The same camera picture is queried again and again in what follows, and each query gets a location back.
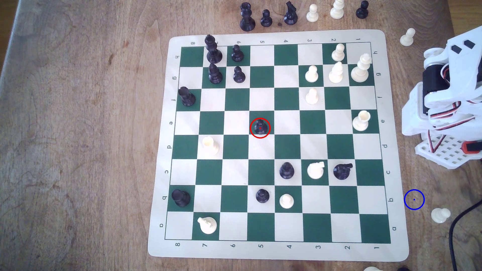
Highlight black rook chess piece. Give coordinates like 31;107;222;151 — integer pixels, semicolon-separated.
178;86;196;107
171;189;191;208

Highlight white knight chess piece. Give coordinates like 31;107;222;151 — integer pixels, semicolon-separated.
197;216;218;235
307;161;325;180

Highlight red black servo wires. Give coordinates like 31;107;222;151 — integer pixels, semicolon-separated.
428;101;464;130

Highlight black cable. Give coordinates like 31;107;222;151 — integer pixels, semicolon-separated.
449;201;482;271

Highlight black queen chess piece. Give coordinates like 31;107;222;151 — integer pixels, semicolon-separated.
239;2;257;32

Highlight white king chess piece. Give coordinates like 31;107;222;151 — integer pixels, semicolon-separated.
350;53;373;83

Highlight white grid robot base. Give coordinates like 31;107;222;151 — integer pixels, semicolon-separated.
415;132;482;170

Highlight black knight chess piece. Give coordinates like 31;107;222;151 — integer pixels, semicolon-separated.
283;1;299;26
333;163;354;180

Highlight white rook chess piece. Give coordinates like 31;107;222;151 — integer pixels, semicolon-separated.
202;136;220;156
352;110;371;132

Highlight green and cream chess mat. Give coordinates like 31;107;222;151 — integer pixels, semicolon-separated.
148;29;410;262

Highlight black bishop chess piece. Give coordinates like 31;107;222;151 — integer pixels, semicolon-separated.
208;63;224;84

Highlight black king chess piece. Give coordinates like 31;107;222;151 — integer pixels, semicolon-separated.
204;34;223;64

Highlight white bishop chess piece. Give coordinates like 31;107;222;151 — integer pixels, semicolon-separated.
328;61;344;84
330;0;345;20

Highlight red clamp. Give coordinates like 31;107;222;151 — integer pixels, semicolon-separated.
462;140;482;155

